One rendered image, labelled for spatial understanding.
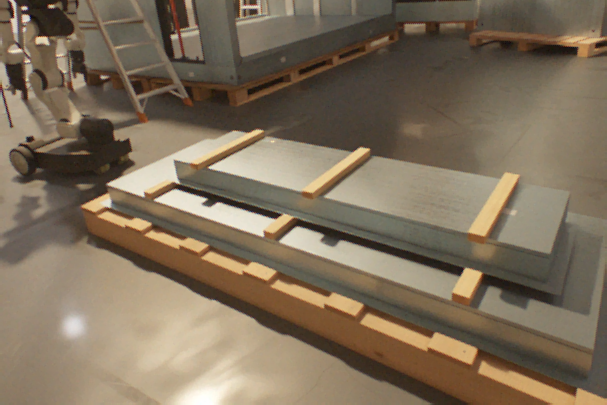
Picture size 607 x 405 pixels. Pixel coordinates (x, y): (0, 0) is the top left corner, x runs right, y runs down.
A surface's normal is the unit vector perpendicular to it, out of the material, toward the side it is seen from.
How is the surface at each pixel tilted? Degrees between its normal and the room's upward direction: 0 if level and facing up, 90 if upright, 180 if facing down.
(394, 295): 90
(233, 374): 0
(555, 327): 0
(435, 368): 90
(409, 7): 90
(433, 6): 90
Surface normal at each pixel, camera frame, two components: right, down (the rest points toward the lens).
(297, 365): -0.07, -0.92
